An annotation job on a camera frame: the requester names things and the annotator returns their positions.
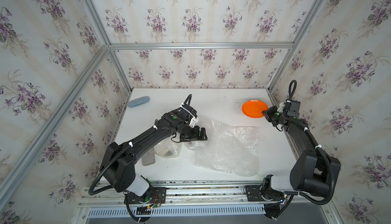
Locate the orange dinner plate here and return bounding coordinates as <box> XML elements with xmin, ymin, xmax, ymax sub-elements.
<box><xmin>241</xmin><ymin>100</ymin><xmax>268</xmax><ymax>118</ymax></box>

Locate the bubble wrap around orange plate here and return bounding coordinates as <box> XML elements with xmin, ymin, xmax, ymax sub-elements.
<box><xmin>193</xmin><ymin>116</ymin><xmax>262</xmax><ymax>177</ymax></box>

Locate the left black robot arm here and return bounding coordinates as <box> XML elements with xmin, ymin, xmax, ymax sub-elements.
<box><xmin>88</xmin><ymin>94</ymin><xmax>208</xmax><ymax>224</ymax></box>

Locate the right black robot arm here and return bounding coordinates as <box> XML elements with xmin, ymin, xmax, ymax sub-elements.
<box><xmin>259</xmin><ymin>80</ymin><xmax>341</xmax><ymax>221</ymax></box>

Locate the grey flat block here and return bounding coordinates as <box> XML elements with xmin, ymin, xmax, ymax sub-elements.
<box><xmin>142</xmin><ymin>148</ymin><xmax>155</xmax><ymax>166</ymax></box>

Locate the white vented panel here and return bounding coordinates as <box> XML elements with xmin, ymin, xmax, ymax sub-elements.
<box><xmin>87</xmin><ymin>204</ymin><xmax>266</xmax><ymax>219</ymax></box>

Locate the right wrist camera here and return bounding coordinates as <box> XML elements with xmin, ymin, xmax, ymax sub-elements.
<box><xmin>283</xmin><ymin>100</ymin><xmax>301</xmax><ymax>118</ymax></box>

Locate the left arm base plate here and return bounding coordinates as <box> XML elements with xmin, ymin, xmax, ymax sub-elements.
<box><xmin>125</xmin><ymin>187</ymin><xmax>167</xmax><ymax>206</ymax></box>

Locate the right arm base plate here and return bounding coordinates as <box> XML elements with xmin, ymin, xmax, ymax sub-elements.
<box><xmin>244</xmin><ymin>185</ymin><xmax>285</xmax><ymax>202</ymax></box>

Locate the aluminium front rail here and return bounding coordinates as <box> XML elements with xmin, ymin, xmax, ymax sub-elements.
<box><xmin>77</xmin><ymin>179</ymin><xmax>332</xmax><ymax>208</ymax></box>

